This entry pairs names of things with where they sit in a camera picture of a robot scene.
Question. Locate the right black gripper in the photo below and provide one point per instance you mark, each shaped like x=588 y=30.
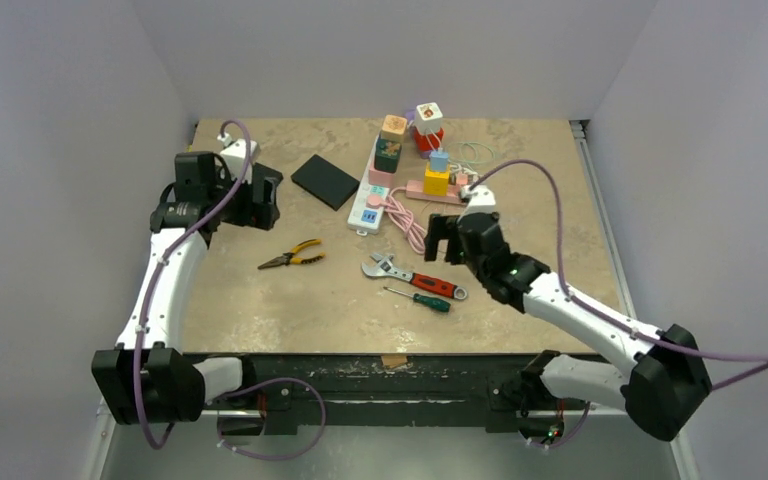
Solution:
x=455 y=234

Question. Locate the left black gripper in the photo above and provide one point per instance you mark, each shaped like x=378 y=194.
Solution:
x=257 y=215

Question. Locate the yellow handled pliers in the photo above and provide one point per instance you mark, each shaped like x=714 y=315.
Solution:
x=293 y=257

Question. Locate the green handled screwdriver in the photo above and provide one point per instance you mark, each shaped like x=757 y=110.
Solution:
x=432 y=303

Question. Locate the red handled adjustable wrench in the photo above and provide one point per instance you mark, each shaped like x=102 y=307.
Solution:
x=383 y=266

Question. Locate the black box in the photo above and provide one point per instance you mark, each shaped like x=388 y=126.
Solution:
x=325 y=181

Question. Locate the white power strip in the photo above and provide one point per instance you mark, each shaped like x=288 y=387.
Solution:
x=367 y=209

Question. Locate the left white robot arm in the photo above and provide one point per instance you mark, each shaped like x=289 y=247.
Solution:
x=145 y=377

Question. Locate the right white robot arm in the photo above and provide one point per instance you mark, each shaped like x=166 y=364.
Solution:
x=655 y=376

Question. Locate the yellow cube charger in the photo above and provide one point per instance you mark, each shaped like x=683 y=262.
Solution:
x=434 y=183

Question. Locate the pink power strip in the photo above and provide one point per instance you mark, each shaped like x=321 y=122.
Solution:
x=414 y=191

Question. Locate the blue cube charger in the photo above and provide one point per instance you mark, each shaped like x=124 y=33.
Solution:
x=438 y=161

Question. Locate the red cube charger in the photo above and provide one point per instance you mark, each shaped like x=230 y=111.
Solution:
x=426 y=143

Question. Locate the dark green cube charger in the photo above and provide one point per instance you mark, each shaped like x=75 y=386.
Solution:
x=387 y=155

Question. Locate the white cube charger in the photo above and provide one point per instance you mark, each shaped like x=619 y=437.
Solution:
x=428 y=118

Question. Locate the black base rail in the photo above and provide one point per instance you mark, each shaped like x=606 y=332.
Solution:
x=283 y=392

